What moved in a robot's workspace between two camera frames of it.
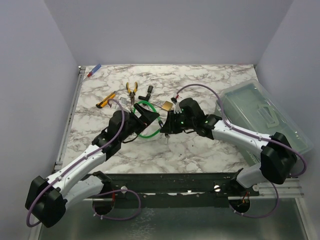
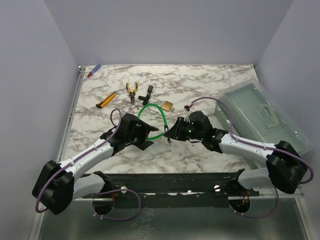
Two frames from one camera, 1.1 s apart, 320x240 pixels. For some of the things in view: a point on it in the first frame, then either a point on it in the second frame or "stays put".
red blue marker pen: (94, 70) stays put
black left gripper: (147, 116) -> (145, 128)
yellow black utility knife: (102, 103) stays put
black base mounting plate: (170, 190) stays put
